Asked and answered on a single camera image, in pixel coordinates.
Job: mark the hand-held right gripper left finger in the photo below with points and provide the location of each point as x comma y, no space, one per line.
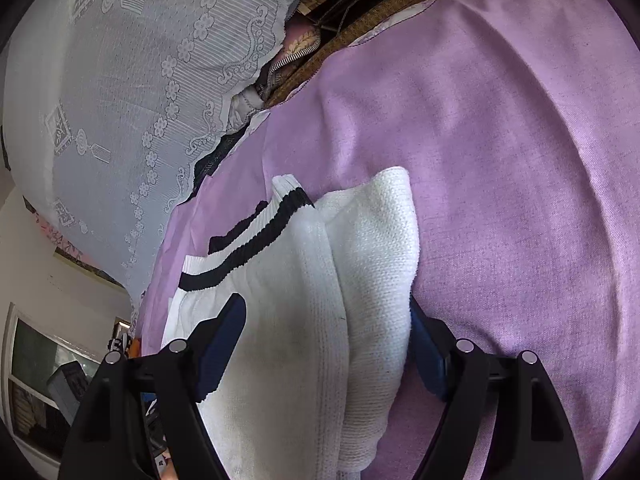
222,345

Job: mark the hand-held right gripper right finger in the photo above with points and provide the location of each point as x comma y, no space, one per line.
425,350

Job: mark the white sweater with black stripes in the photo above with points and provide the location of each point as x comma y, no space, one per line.
300,310

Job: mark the grey box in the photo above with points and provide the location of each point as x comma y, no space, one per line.
70,385

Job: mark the white framed window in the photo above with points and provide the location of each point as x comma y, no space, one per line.
35,350

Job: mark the pink floral cloth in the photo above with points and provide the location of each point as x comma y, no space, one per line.
55,232

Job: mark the pink bed sheet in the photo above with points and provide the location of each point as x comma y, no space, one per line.
475,135

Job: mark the white lace cover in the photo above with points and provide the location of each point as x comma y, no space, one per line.
125,85

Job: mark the pink patterned pillow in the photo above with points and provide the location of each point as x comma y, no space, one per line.
300,37

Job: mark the brown gold woven cloth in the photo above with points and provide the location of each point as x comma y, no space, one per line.
400,7

